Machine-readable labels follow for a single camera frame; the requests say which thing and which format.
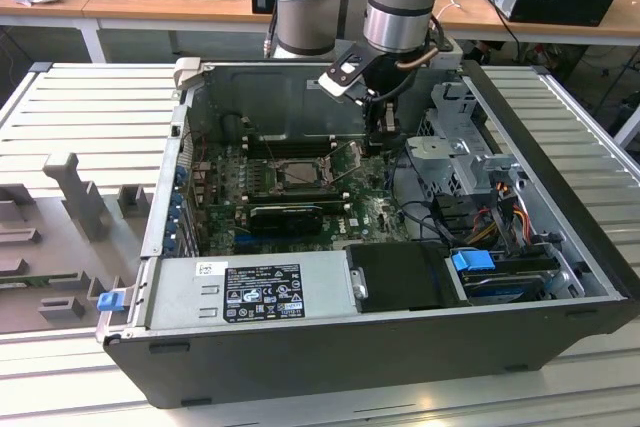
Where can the black RAM slot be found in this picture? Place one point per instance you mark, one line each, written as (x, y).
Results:
(290, 151)
(290, 140)
(295, 192)
(295, 201)

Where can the CPU socket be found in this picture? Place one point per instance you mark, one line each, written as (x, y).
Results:
(275, 178)

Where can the grey metal drive cage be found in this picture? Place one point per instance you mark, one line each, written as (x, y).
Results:
(450, 157)

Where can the green motherboard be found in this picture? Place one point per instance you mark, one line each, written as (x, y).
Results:
(370, 207)

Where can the black graphics card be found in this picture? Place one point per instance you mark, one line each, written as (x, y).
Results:
(285, 221)

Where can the hard disk in blue carrier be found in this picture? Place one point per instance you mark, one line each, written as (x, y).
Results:
(472, 264)

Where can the wooden desk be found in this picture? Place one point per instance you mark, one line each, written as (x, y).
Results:
(165, 2)

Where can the black open PC case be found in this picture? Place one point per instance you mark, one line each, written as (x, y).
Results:
(350, 362)

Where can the grey power supply unit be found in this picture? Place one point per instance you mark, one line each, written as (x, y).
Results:
(180, 297)

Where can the blue plastic case latch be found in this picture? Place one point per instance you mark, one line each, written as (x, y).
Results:
(110, 302)

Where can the grey brown parts rack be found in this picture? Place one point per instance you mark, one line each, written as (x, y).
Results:
(55, 247)

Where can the green RAM stick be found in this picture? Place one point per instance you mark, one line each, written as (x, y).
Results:
(30, 281)

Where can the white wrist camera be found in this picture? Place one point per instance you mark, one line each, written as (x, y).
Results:
(340, 79)

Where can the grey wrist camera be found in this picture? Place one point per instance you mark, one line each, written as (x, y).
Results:
(447, 61)

